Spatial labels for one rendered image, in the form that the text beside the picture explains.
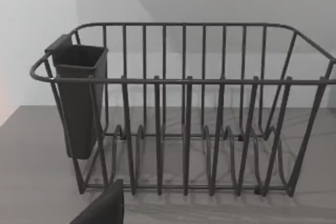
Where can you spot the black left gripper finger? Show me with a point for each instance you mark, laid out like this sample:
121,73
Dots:
109,205

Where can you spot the dark grey cutlery holder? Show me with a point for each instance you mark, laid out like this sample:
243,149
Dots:
78,98

